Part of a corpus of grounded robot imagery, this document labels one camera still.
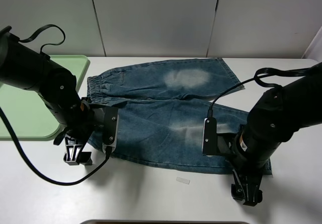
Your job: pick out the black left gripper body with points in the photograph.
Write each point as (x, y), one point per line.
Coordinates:
(80, 120)

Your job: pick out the light green plastic tray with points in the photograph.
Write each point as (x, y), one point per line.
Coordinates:
(26, 112)

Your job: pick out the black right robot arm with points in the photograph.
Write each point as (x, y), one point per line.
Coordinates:
(292, 102)

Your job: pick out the clear tape piece front centre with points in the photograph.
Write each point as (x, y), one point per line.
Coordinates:
(183, 180)

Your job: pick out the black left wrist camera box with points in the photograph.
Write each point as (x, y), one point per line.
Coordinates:
(110, 129)

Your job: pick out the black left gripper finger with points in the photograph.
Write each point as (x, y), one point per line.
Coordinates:
(74, 151)
(85, 158)

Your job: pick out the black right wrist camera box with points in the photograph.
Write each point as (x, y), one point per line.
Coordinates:
(209, 146)

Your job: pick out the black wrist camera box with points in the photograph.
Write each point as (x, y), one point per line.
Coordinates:
(209, 146)
(110, 129)

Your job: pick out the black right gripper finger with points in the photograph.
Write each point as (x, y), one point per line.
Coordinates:
(251, 187)
(239, 188)

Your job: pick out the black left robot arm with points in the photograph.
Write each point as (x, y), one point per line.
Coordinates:
(29, 70)

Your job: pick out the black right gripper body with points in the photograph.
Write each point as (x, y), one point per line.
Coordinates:
(228, 146)

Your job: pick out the children's blue denim shorts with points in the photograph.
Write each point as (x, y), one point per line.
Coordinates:
(162, 106)

